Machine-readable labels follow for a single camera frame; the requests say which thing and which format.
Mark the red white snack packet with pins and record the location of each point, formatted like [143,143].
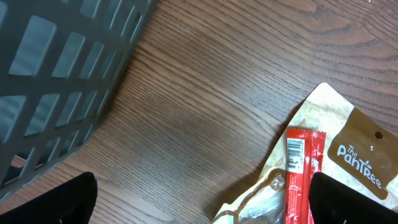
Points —
[358,153]

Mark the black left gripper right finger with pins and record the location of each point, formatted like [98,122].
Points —
[335,203]

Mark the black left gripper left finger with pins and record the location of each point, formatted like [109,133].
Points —
[72,202]

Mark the red stick snack packet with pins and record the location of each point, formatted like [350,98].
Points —
[305,150]

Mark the grey plastic mesh basket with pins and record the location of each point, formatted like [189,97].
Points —
[61,64]

